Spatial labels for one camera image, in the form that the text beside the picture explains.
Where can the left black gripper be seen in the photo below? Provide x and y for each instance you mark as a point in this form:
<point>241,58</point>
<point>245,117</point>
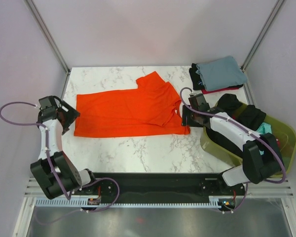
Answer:
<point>71,112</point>

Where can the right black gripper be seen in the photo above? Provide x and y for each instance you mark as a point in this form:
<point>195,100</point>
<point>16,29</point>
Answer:
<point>185,112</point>

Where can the orange t shirt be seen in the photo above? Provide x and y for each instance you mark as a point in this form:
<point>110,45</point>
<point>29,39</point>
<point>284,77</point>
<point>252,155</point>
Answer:
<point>153,108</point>

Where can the black t shirt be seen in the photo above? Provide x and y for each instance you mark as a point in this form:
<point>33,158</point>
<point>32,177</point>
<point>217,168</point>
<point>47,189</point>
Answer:
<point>195,78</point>
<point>247,115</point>

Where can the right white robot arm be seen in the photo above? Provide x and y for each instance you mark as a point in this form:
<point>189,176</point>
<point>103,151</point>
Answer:
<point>261,160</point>

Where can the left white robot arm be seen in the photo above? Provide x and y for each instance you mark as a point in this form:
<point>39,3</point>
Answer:
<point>54,172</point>

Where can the red folded t shirt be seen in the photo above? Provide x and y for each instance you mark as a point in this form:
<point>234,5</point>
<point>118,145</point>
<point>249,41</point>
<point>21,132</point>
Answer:
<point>204,91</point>

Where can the black folded t shirt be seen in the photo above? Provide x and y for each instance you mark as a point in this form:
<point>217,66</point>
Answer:
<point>195,78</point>

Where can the grey-blue folded t shirt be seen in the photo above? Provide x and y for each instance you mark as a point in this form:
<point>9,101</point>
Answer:
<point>221,73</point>

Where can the teal t shirt in bin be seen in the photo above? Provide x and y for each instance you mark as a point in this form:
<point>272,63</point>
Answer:
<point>264,128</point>

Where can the green plastic bin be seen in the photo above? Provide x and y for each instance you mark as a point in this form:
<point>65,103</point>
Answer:
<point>285,135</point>

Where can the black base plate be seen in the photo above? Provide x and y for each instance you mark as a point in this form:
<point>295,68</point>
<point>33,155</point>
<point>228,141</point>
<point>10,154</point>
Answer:
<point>109,190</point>

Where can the white slotted cable duct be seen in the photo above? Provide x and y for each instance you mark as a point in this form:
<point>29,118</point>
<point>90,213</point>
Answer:
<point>84,202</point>

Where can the left aluminium frame post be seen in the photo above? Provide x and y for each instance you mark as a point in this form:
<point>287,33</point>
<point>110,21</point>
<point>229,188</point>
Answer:
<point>47,34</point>

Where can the aluminium frame post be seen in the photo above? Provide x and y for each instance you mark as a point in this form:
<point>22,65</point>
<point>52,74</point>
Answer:
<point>47,34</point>
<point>262,34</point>

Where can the aluminium rail bar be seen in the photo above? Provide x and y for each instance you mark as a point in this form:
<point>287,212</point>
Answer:
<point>196,185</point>

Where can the right aluminium frame post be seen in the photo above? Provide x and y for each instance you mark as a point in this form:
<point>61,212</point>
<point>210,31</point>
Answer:
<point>262,34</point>

